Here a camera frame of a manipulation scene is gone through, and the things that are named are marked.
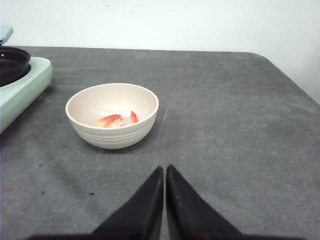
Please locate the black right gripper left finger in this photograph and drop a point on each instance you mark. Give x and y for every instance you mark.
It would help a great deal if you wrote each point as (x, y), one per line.
(140, 218)

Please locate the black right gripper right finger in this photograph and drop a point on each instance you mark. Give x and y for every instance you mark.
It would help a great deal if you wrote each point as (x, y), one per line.
(189, 217)

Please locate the curled pink shrimp piece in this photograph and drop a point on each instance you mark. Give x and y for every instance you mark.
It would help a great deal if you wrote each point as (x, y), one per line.
(127, 119)

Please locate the cream ribbed bowl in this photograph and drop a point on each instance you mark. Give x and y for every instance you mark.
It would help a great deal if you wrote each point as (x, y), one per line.
(89, 105)

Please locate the mint green breakfast maker base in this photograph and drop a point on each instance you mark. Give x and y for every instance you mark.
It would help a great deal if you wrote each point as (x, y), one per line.
(17, 96)

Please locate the black frying pan mint handle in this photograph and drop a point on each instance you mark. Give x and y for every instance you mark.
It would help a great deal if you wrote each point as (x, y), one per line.
(14, 64)

